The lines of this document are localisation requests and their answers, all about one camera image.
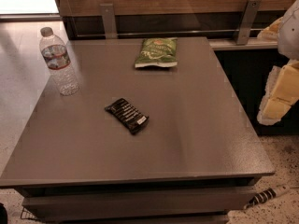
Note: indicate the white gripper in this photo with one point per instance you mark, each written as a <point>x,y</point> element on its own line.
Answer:
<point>290,32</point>

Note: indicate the black rxbar chocolate bar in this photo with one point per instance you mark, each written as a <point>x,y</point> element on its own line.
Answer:
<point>128,115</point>

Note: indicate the green jalapeno chip bag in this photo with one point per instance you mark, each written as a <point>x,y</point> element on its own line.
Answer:
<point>160,52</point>

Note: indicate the clear plastic water bottle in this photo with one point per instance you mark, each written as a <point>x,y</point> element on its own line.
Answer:
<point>55,54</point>

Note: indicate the right metal bracket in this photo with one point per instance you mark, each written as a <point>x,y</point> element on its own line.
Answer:
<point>248,17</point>

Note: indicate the metal bracket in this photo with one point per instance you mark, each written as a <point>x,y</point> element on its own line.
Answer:
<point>109,22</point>
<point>248,17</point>

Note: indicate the left metal bracket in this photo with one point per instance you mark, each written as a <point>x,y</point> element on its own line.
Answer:
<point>109,22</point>

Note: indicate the wire rack corner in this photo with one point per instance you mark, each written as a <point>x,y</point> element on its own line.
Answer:
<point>27,215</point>

